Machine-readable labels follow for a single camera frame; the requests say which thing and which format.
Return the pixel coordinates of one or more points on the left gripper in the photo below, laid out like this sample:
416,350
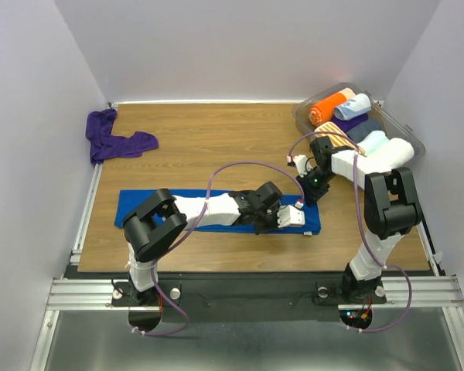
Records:
274,226

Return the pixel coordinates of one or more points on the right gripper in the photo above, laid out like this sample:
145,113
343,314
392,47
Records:
311,195

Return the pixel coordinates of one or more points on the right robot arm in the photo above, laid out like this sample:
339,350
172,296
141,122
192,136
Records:
391,207

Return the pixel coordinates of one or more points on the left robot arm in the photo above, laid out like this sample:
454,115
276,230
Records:
165,219

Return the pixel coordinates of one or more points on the orange striped rolled towel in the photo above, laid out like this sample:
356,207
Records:
338,138

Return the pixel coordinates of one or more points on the purple rolled towel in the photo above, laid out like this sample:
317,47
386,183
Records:
346,126

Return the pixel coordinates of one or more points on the dark grey rolled towel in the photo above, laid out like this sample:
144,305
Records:
362,130

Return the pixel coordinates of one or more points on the pale teal rolled towel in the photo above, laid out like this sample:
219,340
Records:
373,141

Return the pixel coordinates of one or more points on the white rolled towel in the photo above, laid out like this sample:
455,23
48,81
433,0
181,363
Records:
394,153

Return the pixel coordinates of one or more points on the light blue patterned rolled towel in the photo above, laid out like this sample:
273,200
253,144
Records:
354,107

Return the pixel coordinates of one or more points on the clear plastic bin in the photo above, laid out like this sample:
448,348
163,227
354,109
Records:
382,120

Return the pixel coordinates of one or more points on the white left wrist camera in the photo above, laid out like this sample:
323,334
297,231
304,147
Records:
291,215

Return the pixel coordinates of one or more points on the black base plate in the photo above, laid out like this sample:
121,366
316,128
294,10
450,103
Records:
241,297

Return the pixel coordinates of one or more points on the aluminium frame rail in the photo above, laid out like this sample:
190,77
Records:
427,292

